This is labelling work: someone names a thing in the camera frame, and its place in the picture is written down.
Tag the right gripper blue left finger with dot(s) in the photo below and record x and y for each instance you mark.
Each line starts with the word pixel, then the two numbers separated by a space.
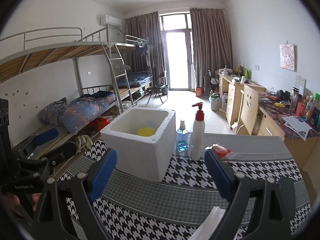
pixel 99 174

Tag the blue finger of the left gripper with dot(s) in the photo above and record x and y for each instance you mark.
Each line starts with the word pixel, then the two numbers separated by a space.
pixel 45 137

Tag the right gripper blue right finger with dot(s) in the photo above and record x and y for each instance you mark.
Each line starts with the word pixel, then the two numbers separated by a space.
pixel 222 175

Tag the yellow foam net sleeve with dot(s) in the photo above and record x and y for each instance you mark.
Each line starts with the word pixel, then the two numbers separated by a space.
pixel 146 131

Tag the person's left hand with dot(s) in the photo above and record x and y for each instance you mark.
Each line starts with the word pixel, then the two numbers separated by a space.
pixel 13 202

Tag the red snack packet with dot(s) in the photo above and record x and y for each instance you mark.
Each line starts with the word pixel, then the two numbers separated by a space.
pixel 221 151

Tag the blue plaid quilt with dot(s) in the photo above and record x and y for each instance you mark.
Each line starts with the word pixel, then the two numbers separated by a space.
pixel 75 115

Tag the red plastic bag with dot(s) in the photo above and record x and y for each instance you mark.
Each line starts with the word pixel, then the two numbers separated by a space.
pixel 98 124

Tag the white styrofoam box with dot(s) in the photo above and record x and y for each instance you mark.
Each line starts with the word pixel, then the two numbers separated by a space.
pixel 143 157

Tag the houndstooth table cloth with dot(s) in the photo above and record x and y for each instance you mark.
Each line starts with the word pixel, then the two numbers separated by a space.
pixel 134 208

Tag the blue liquid spray bottle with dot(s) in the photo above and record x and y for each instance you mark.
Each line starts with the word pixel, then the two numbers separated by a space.
pixel 182 138

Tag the white lotion pump bottle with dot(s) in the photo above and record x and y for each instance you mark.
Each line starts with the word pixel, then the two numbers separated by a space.
pixel 198 133

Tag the white trash bin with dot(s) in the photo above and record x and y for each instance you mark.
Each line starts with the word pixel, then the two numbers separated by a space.
pixel 215 103

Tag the smiley face wooden chair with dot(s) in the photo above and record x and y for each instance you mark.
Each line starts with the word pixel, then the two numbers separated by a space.
pixel 248 109

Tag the orange bag by door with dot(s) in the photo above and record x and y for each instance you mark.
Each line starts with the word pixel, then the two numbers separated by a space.
pixel 198 92

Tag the papers on desk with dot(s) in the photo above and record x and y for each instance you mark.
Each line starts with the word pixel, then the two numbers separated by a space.
pixel 298 125

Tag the long wooden desk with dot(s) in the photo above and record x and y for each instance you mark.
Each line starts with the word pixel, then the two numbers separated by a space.
pixel 269 120

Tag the folded blue bedding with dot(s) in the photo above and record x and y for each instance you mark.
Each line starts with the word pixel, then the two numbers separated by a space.
pixel 135 79

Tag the near metal bunk bed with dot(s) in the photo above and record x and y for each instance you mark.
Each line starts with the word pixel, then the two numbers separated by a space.
pixel 35 77

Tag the metal bunk bed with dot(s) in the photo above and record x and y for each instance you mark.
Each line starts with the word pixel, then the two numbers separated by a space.
pixel 125 59
pixel 35 77

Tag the black folding chair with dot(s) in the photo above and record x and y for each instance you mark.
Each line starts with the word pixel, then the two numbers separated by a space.
pixel 158 87

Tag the teal bottle on desk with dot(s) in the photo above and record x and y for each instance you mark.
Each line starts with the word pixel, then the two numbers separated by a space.
pixel 314 119

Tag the far metal bunk bed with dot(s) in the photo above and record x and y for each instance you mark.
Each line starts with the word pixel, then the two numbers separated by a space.
pixel 125 59

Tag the white air conditioner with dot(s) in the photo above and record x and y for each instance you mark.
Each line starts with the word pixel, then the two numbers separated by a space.
pixel 107 19

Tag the right brown curtain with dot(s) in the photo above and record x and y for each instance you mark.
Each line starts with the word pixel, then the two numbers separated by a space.
pixel 212 43

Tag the brown curtain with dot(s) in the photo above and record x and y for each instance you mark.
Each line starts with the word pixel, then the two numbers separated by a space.
pixel 212 43
pixel 144 32

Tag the left brown curtain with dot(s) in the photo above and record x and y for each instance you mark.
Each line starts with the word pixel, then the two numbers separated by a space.
pixel 144 32

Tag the glass balcony door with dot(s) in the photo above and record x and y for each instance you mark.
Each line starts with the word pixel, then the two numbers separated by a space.
pixel 178 52

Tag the anime wall poster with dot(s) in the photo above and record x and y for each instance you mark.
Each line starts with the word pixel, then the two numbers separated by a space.
pixel 287 56

